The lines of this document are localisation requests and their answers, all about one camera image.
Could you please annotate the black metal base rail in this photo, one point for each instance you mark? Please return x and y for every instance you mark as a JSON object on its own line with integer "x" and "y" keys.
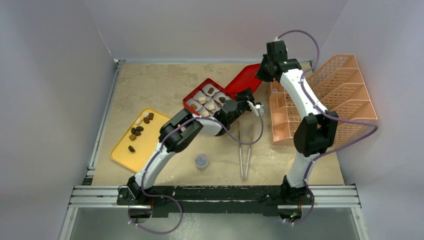
{"x": 266, "y": 200}

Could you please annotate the small clear round container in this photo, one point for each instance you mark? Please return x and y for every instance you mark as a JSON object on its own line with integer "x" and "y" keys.
{"x": 201, "y": 161}

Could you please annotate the red box lid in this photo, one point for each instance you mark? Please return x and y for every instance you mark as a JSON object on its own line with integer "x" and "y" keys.
{"x": 246, "y": 78}

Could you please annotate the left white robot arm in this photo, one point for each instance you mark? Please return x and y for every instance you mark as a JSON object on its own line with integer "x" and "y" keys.
{"x": 178, "y": 133}

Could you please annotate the red compartment box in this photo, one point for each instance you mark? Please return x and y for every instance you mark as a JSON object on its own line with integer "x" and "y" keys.
{"x": 207, "y": 98}

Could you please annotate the orange mesh file organizer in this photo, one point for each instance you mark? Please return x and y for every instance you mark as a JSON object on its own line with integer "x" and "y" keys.
{"x": 338, "y": 84}

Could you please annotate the dark oval chocolate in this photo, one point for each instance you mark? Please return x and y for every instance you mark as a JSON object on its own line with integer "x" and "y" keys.
{"x": 131, "y": 149}

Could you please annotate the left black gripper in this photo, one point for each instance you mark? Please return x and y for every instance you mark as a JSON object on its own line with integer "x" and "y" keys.
{"x": 244, "y": 96}

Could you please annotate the yellow plastic tray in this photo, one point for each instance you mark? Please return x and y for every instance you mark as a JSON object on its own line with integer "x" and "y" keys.
{"x": 144, "y": 145}

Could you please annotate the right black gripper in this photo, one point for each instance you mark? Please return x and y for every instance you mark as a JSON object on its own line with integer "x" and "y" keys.
{"x": 263, "y": 72}

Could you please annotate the white rectangular chocolate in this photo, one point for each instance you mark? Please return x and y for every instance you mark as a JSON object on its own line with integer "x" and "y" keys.
{"x": 138, "y": 121}

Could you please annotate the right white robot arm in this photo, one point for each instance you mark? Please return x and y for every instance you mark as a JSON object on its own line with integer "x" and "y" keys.
{"x": 317, "y": 128}

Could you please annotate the metal tweezers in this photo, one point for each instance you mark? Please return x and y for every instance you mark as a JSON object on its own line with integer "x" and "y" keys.
{"x": 245, "y": 133}

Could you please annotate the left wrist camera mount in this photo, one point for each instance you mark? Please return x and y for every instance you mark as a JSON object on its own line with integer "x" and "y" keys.
{"x": 256, "y": 108}

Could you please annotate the caramel leaf chocolate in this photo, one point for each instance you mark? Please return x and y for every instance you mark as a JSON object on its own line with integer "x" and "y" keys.
{"x": 132, "y": 137}

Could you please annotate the dark brown square chocolate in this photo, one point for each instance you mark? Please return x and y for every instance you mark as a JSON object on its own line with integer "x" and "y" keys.
{"x": 210, "y": 90}

